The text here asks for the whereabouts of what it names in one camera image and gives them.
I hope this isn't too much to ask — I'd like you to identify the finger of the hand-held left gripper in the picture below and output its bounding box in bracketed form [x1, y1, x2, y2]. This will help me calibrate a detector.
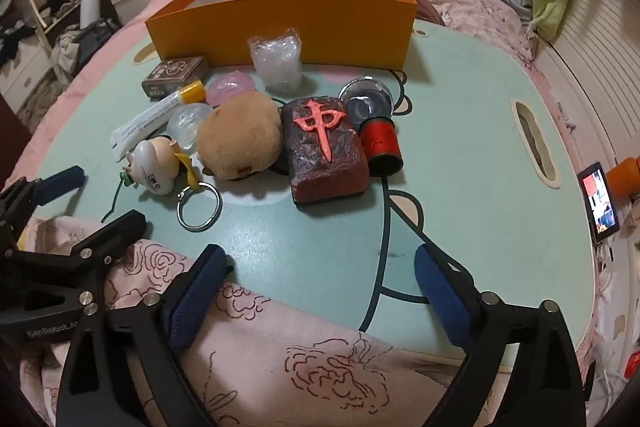
[17, 209, 148, 282]
[0, 165, 87, 218]

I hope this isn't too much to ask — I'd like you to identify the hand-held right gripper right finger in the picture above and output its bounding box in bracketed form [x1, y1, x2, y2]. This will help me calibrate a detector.
[414, 243, 587, 427]

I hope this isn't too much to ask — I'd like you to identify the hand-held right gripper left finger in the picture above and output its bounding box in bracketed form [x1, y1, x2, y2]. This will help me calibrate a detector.
[55, 244, 233, 427]

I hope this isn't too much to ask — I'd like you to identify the white figurine keychain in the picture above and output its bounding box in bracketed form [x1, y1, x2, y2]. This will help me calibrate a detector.
[105, 134, 223, 233]

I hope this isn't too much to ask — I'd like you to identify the white tube yellow cap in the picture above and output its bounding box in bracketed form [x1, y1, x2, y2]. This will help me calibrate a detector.
[111, 80, 207, 160]

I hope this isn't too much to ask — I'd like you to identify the clear plastic dome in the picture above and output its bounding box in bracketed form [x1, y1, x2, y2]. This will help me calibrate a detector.
[166, 103, 213, 152]

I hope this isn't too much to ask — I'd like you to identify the brown plush toy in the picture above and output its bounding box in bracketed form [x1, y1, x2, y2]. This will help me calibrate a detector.
[195, 92, 283, 180]

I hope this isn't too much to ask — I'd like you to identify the brown card box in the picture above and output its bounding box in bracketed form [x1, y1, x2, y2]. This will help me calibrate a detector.
[141, 56, 210, 100]

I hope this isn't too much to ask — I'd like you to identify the red thread spool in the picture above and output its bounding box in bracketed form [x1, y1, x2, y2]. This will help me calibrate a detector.
[359, 117, 405, 175]

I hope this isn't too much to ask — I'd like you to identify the pink round jelly container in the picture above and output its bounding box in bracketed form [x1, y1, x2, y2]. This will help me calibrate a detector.
[206, 74, 256, 108]

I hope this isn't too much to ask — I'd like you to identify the red mahjong tile block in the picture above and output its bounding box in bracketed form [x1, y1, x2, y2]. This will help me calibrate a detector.
[280, 97, 370, 208]

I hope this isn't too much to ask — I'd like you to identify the round metal tin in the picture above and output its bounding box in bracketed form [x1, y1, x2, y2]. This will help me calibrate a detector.
[338, 77, 394, 128]

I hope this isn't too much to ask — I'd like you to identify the bubble wrap packet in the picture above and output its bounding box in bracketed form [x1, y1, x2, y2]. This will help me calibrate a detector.
[248, 28, 302, 96]

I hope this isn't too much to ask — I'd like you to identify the orange cardboard box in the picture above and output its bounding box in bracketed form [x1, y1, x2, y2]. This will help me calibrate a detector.
[145, 0, 418, 72]

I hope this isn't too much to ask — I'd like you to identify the pink rose-print cloth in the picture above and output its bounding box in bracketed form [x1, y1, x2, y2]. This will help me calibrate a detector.
[25, 214, 476, 427]

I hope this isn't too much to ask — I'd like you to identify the green cartoon lap table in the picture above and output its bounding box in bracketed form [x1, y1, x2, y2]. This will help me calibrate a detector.
[30, 14, 596, 370]

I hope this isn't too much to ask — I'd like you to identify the pink bed sheet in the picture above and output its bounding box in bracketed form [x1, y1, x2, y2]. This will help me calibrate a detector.
[7, 0, 608, 373]

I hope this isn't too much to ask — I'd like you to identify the dark clothes pile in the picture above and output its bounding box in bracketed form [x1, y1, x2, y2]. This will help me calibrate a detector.
[0, 24, 33, 65]

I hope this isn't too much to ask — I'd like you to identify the black bag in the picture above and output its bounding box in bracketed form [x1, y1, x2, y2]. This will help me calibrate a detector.
[55, 19, 121, 72]

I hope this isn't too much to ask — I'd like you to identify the smartphone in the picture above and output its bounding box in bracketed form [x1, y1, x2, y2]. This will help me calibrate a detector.
[577, 162, 621, 244]

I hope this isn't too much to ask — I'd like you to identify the orange object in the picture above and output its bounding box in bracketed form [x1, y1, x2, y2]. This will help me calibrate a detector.
[611, 156, 640, 202]

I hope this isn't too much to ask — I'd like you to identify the pink floral blanket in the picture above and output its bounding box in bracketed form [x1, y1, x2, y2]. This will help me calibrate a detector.
[325, 0, 538, 68]

